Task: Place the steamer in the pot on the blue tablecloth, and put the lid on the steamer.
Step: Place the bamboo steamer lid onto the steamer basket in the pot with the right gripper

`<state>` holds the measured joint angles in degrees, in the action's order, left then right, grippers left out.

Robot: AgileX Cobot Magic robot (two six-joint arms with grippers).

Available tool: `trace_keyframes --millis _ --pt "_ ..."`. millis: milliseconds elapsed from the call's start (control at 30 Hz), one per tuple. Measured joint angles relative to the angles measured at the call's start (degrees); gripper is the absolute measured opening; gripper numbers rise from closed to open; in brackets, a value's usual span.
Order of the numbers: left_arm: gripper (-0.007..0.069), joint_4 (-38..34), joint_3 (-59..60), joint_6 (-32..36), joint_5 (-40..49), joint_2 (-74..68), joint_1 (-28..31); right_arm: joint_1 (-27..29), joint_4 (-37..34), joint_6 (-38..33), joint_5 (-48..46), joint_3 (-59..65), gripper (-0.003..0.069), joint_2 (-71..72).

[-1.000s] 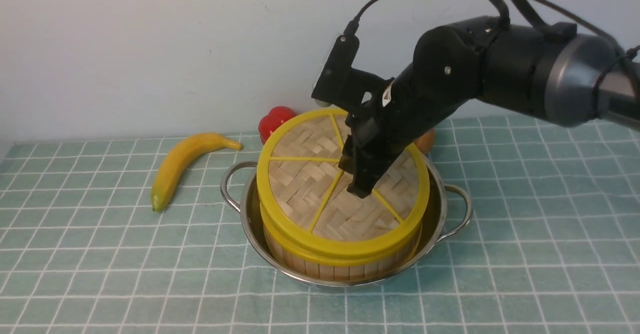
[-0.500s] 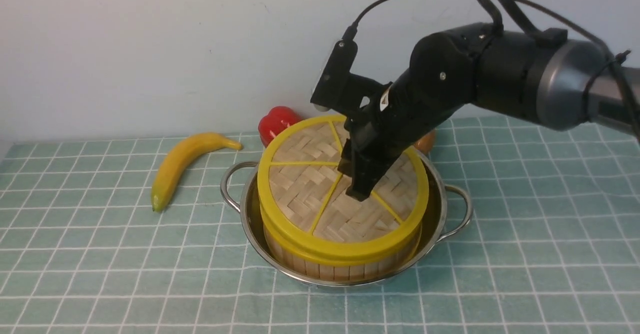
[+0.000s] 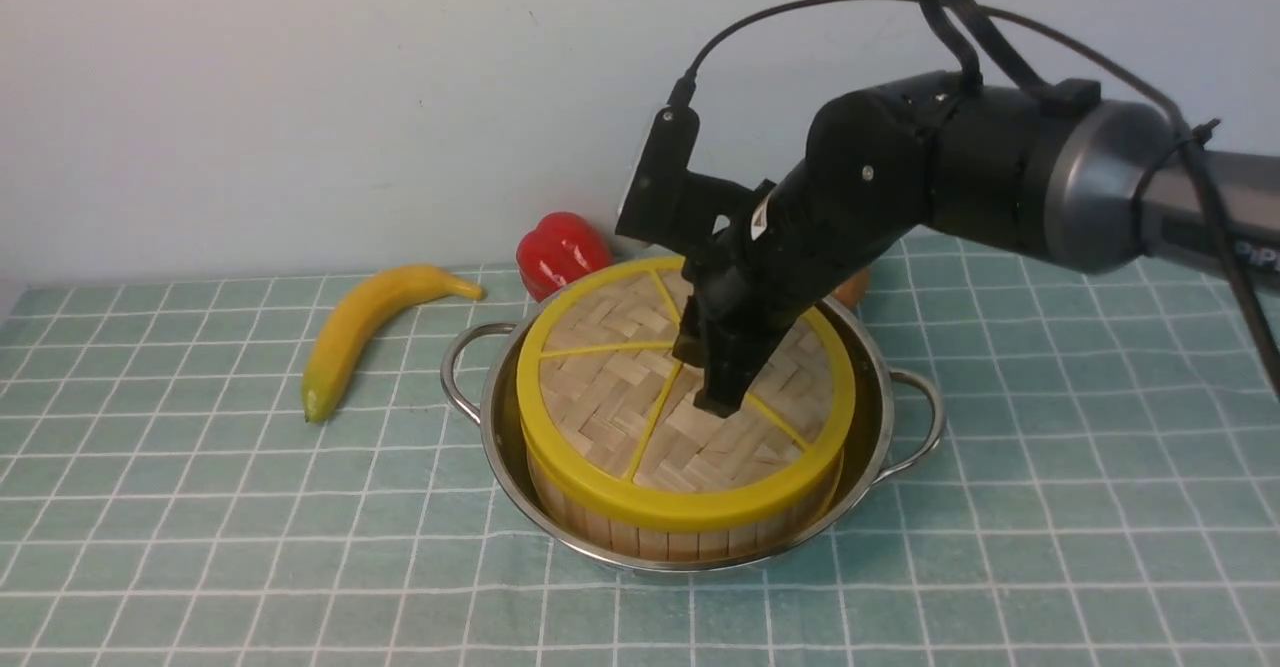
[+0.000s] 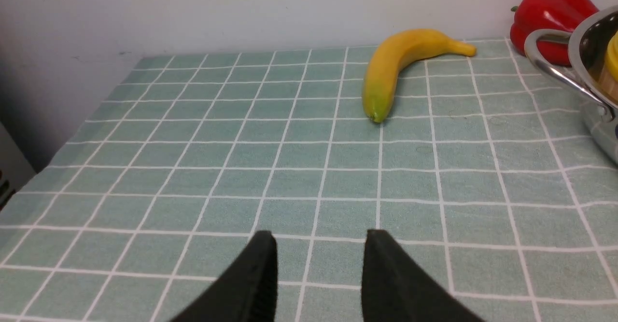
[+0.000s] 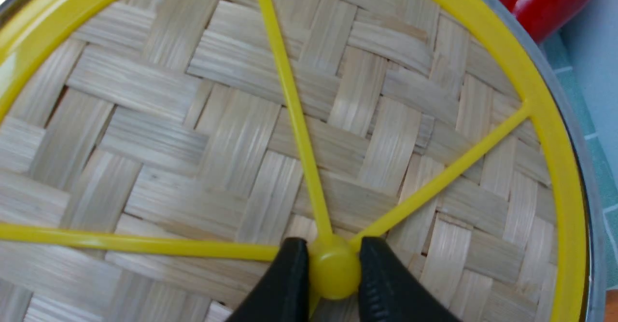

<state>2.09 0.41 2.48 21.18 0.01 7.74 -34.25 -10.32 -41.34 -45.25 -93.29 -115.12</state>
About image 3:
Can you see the stainless steel pot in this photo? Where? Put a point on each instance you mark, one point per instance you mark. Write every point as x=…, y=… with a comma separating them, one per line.
x=866, y=449

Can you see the woven bamboo steamer lid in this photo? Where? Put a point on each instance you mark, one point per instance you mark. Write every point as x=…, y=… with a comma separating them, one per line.
x=610, y=416

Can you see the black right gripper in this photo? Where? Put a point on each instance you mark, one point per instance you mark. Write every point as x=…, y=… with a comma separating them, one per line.
x=803, y=238

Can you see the brown potato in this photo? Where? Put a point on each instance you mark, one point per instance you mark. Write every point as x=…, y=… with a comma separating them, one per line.
x=852, y=291

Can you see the red bell pepper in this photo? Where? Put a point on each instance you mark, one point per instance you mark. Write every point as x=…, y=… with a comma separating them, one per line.
x=564, y=247

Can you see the green checkered tablecloth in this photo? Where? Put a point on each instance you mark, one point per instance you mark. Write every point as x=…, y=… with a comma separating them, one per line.
x=1106, y=494

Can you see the bamboo steamer basket yellow rim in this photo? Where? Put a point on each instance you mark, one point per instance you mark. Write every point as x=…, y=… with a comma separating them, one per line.
x=690, y=537

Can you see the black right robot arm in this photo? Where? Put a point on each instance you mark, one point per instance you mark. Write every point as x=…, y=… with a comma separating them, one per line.
x=1062, y=176

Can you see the yellow banana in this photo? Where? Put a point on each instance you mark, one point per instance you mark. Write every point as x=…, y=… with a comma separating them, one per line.
x=357, y=318

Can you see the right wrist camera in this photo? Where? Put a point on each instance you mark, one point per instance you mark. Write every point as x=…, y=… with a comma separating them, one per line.
x=666, y=204

